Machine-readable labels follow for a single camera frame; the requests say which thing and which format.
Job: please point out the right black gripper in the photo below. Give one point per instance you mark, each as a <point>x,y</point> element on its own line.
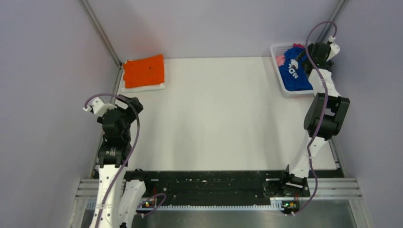
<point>302,55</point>

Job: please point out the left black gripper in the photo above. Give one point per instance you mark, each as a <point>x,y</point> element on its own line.
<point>129,109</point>

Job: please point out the blue printed t-shirt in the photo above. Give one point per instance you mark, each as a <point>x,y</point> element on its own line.
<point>294,79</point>

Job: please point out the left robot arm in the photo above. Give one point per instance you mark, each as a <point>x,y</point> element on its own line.
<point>117,199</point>

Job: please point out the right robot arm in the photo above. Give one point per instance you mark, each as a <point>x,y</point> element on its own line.
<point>325,116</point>

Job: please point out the magenta t-shirt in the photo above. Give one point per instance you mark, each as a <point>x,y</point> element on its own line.
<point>295,45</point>

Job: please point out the pink t-shirt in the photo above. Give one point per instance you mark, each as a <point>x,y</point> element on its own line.
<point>280,60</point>

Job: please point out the white plastic basket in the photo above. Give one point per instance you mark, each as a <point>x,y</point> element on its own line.
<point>277,50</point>

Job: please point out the folded white t-shirt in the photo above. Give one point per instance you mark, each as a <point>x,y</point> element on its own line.
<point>144,88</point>

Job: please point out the folded orange t-shirt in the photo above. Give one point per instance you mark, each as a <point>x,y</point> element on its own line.
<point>144,72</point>

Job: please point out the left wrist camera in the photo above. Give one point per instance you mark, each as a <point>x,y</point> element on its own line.
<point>98,107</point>

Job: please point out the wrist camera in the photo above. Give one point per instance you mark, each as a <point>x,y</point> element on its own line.
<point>334,47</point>
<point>98,107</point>

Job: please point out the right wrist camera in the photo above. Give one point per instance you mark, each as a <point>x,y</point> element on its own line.
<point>334,47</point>

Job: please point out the white cable duct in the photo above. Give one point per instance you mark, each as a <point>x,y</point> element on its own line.
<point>276,205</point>

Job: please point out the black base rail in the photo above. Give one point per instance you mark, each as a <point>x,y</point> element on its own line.
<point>219,188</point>

